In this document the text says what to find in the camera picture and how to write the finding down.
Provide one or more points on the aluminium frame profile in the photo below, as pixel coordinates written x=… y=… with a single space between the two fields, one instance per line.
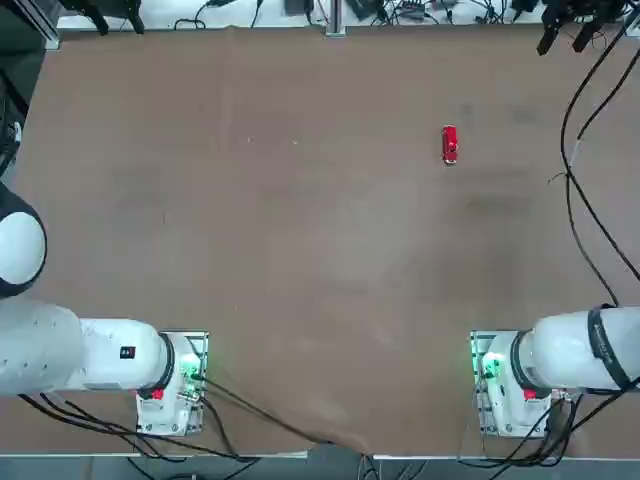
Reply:
x=52 y=30

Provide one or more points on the black power adapter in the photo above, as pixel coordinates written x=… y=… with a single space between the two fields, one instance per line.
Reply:
x=298 y=6
x=525 y=5

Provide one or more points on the metal post with white bracket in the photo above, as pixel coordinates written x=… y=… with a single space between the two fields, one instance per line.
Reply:
x=336 y=20

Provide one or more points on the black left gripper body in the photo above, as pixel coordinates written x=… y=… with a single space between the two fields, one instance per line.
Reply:
x=100 y=5

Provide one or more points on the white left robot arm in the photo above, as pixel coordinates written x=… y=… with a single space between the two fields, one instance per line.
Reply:
x=100 y=360

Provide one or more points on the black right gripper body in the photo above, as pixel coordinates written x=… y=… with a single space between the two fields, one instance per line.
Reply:
x=582 y=9

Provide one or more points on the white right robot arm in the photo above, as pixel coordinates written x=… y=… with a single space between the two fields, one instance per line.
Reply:
x=565 y=350

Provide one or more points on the red toy car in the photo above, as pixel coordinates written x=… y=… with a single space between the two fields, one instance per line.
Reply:
x=451 y=145

